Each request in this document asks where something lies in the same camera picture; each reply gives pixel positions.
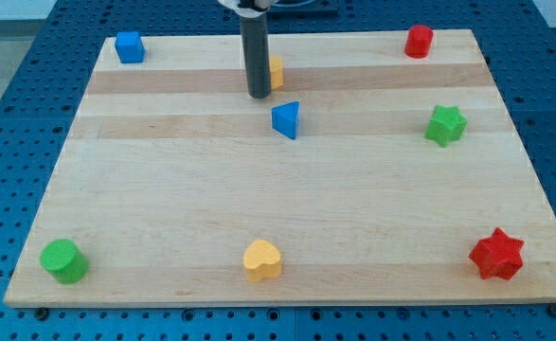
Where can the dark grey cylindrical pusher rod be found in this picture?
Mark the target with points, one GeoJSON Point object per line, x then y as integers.
{"type": "Point", "coordinates": [255, 49]}

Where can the blue triangle block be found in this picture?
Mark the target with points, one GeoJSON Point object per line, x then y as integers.
{"type": "Point", "coordinates": [285, 119]}

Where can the blue cube block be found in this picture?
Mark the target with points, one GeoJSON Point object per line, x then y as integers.
{"type": "Point", "coordinates": [129, 47]}

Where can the yellow heart block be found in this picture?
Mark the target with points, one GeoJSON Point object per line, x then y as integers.
{"type": "Point", "coordinates": [261, 260]}

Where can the yellow hexagon block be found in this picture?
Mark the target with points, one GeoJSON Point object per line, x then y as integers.
{"type": "Point", "coordinates": [276, 71]}

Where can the green cylinder block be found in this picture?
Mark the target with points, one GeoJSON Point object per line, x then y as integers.
{"type": "Point", "coordinates": [63, 260]}

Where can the green star block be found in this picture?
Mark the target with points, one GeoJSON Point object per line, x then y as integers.
{"type": "Point", "coordinates": [446, 124]}

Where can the wooden board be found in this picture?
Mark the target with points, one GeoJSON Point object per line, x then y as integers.
{"type": "Point", "coordinates": [170, 170]}

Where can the red cylinder block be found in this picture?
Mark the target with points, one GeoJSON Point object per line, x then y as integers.
{"type": "Point", "coordinates": [419, 41]}

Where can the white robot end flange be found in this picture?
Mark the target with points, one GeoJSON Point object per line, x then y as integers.
{"type": "Point", "coordinates": [248, 8]}

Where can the red star block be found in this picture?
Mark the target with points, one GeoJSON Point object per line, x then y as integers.
{"type": "Point", "coordinates": [498, 256]}

